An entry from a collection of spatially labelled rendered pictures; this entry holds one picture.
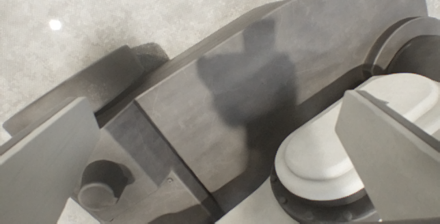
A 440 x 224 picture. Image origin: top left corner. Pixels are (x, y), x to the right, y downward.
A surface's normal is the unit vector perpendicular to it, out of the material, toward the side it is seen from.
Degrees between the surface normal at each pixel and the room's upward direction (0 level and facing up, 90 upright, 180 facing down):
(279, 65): 0
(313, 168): 90
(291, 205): 90
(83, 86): 25
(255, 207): 90
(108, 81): 43
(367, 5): 0
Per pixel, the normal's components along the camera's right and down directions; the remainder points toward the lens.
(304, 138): -0.49, -0.79
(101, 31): 0.25, 0.29
